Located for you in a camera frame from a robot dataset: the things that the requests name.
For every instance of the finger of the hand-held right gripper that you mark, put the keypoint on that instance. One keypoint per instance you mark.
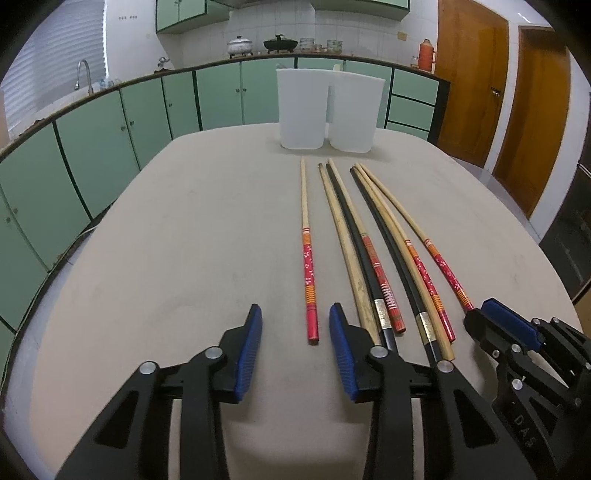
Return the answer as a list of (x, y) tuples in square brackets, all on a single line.
[(508, 323), (563, 341)]

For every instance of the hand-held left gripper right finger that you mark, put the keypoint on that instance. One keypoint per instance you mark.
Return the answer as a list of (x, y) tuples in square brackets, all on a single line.
[(344, 355)]

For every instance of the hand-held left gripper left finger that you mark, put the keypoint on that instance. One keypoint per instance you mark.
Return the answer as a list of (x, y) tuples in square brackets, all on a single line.
[(247, 355)]

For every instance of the plain pale wooden chopstick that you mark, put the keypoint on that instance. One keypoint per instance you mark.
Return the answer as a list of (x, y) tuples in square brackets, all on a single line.
[(438, 337), (339, 235)]

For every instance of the red white-print wooden chopstick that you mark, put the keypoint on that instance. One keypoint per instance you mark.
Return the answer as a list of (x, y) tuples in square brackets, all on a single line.
[(384, 286)]

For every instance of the black chopstick with gold band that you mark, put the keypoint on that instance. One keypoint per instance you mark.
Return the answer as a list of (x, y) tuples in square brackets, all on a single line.
[(423, 328)]

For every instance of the red floral wooden chopstick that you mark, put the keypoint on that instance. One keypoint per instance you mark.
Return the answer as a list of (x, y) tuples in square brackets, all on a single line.
[(308, 272), (427, 286), (445, 265)]

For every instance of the white plastic container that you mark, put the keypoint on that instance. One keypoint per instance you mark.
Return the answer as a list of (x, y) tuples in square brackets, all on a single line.
[(355, 115), (302, 110)]

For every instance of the black oven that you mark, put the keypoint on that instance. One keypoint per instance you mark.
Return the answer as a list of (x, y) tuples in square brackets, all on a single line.
[(568, 240)]

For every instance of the plain wooden door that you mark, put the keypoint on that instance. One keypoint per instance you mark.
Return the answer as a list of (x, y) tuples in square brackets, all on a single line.
[(531, 115)]

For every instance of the green kitchen base cabinets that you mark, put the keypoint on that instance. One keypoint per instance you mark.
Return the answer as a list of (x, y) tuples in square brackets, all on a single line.
[(92, 138)]

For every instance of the orange thermos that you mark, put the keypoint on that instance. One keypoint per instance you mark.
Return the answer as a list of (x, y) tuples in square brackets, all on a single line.
[(427, 55)]

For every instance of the small bottles by sink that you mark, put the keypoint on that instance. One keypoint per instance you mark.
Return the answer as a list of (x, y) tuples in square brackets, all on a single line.
[(109, 82)]

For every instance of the white cooking pot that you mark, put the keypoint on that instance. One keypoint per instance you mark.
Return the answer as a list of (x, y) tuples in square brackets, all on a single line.
[(240, 46)]

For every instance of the black cooking pot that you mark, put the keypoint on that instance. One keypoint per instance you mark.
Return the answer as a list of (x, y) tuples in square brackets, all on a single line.
[(280, 45)]

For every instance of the chrome sink faucet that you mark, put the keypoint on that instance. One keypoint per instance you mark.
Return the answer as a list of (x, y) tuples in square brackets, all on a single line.
[(82, 64)]

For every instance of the white window blinds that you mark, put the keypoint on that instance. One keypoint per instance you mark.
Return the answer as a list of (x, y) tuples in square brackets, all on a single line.
[(55, 60)]

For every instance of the green kitchen wall cabinets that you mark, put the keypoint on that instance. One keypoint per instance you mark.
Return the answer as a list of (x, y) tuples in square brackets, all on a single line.
[(180, 14)]

